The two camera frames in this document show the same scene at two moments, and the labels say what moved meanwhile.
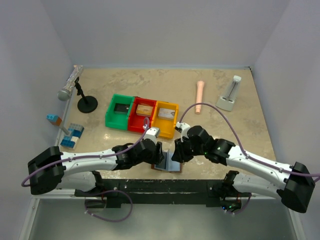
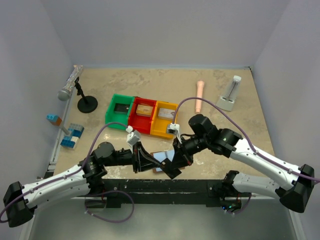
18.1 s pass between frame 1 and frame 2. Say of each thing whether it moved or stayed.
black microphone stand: stayed
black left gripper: moved
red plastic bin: stayed
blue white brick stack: stayed
